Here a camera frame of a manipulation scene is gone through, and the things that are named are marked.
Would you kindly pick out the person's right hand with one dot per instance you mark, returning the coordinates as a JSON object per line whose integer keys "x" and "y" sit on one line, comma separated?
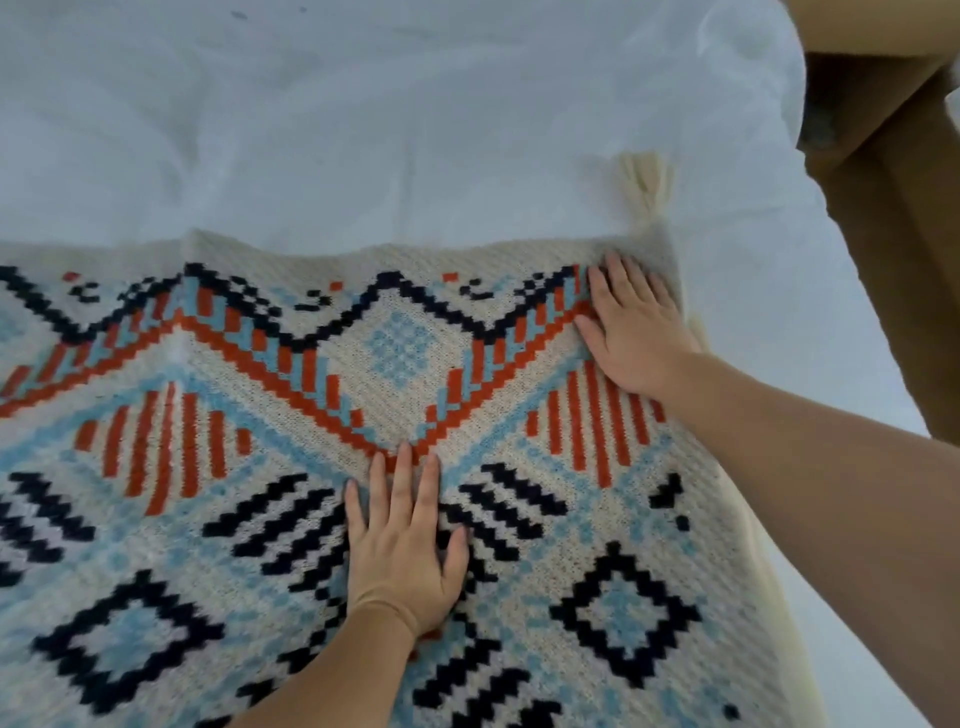
{"x": 637, "y": 337}

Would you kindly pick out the person's left hand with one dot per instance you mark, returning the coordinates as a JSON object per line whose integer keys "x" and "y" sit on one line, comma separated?
{"x": 397, "y": 559}

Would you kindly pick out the person's right little finger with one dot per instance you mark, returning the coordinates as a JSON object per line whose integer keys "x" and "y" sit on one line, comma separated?
{"x": 664, "y": 294}

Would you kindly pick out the person's left middle finger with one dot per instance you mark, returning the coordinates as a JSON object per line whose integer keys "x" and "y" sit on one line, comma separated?
{"x": 403, "y": 484}

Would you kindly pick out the person's left little finger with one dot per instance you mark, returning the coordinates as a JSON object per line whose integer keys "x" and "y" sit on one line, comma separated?
{"x": 355, "y": 510}

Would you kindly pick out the person's right middle finger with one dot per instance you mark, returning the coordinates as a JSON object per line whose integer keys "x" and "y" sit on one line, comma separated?
{"x": 621, "y": 276}

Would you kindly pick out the person's right thumb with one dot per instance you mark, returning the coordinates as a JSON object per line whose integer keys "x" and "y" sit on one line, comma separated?
{"x": 591, "y": 339}

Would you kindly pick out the person's left thumb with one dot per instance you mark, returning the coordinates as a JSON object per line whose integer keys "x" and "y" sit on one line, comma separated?
{"x": 456, "y": 559}

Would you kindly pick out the patterned knit blanket with tassels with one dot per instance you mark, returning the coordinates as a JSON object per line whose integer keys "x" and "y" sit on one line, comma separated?
{"x": 225, "y": 450}

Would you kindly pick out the person's left forearm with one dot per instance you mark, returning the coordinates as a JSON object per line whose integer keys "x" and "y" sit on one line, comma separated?
{"x": 337, "y": 675}

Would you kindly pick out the person's right forearm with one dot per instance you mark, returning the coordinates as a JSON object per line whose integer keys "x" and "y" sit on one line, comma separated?
{"x": 825, "y": 487}

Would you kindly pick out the white bed sheet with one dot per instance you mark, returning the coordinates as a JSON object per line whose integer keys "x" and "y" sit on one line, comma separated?
{"x": 375, "y": 112}

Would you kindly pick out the brown wooden bed frame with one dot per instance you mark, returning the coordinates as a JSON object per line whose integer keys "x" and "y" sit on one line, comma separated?
{"x": 892, "y": 187}

